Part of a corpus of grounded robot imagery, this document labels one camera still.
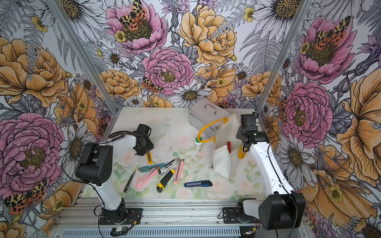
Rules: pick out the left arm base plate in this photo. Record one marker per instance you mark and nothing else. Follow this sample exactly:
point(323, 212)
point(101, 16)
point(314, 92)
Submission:
point(124, 217)

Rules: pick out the left corner aluminium post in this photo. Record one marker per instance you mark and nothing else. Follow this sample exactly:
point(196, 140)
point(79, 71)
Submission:
point(75, 41)

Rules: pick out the pink utility knife left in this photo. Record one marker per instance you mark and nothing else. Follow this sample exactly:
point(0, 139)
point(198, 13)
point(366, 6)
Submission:
point(148, 176)

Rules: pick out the pink utility knife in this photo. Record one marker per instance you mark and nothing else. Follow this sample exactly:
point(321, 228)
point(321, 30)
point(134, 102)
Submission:
point(148, 176)
point(179, 167)

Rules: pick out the aluminium front rail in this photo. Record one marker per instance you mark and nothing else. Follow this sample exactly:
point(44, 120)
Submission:
point(150, 218)

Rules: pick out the white pouch with yellow handles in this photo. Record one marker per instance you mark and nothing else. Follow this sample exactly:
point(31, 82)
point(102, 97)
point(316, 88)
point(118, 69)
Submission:
point(223, 163)

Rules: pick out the pink utility knife right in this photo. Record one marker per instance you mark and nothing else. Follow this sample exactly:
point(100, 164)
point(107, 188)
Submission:
point(179, 167)

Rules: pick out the right corner aluminium post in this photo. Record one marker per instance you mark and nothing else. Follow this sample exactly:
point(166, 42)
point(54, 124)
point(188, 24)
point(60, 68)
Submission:
point(289, 39)

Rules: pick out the black yellow utility knife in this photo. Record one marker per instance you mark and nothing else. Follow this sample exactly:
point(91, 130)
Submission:
point(164, 181)

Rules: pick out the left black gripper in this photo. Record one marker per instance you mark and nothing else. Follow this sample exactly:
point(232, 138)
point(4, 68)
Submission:
point(150, 147)

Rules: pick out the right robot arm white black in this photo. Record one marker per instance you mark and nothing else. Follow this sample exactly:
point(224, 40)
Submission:
point(282, 207)

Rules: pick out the blue utility knife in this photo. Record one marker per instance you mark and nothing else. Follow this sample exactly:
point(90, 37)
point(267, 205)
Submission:
point(201, 183)

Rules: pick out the white bottle green cap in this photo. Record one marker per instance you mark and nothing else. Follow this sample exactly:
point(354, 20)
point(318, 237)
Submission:
point(198, 144)

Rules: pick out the grey slim utility knife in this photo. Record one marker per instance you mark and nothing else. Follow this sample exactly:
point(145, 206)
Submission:
point(128, 184)

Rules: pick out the teal utility knife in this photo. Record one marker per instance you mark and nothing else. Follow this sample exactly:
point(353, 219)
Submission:
point(150, 167)

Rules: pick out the silver black utility knife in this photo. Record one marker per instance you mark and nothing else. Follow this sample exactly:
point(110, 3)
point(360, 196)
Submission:
point(163, 170)

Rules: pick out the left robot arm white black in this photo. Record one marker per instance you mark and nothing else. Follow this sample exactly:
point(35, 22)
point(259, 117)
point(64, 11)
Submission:
point(95, 168)

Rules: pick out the silver metal case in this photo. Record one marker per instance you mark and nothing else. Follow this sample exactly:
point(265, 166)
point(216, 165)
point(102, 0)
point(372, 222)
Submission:
point(206, 114)

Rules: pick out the corner aluminium post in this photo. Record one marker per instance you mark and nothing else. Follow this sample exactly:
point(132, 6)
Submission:
point(289, 39)
point(75, 41)

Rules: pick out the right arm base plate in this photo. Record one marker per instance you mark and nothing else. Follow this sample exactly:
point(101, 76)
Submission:
point(230, 215)

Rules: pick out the orange utility knife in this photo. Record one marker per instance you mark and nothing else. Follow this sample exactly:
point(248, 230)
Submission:
point(149, 158)

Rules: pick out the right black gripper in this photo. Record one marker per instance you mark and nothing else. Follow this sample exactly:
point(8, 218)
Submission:
point(239, 134)

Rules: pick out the red utility knife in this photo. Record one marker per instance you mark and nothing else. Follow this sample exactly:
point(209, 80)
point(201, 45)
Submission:
point(229, 146)

